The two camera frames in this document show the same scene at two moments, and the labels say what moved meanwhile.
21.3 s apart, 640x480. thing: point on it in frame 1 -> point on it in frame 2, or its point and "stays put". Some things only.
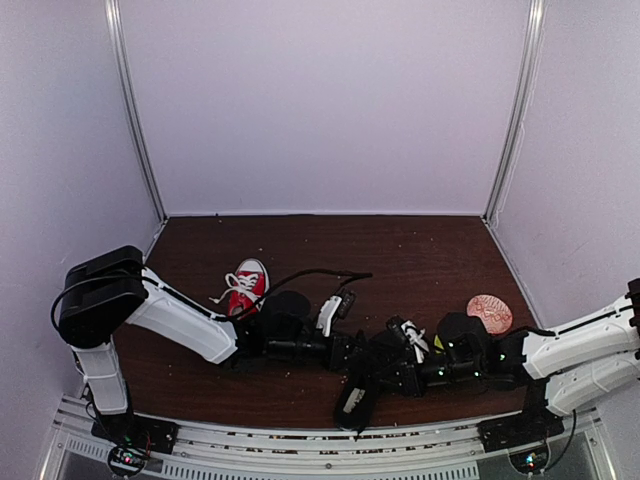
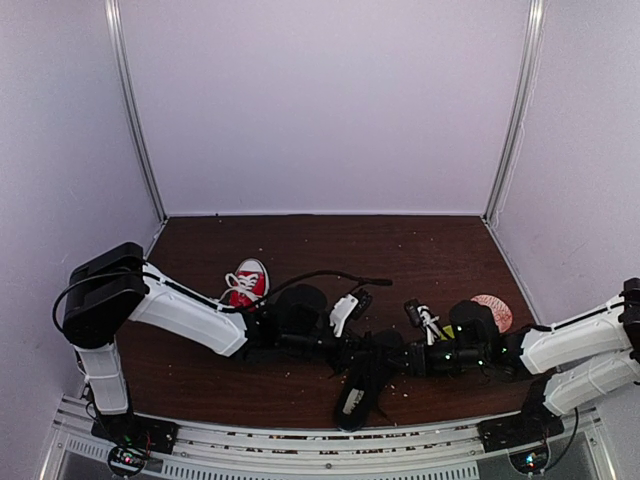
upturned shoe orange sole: x=359 y=395 stays put
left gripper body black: x=335 y=352 stays put
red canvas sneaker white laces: x=247 y=288 stays put
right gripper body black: x=412 y=378 -> x=420 y=349
